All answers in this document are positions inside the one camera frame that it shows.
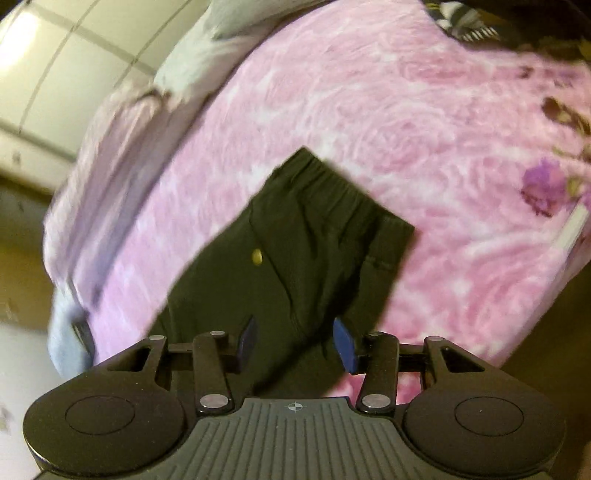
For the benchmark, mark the striped dark garment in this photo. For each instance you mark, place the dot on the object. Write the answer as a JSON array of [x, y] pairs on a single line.
[[461, 16]]

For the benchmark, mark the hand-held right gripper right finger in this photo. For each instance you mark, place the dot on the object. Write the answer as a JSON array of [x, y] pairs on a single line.
[[344, 344]]

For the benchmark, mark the cream wardrobe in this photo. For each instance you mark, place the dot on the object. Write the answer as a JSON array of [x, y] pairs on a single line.
[[46, 92]]

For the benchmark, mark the pink floral bed sheet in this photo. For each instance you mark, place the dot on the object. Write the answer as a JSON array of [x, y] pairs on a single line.
[[369, 115]]

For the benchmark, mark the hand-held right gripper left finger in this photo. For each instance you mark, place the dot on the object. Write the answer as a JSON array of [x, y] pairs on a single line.
[[247, 341]]

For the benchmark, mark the black pants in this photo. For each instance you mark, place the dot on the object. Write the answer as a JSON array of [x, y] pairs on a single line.
[[300, 240]]

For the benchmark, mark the pink blanket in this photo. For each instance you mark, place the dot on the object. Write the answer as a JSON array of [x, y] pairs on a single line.
[[115, 138]]

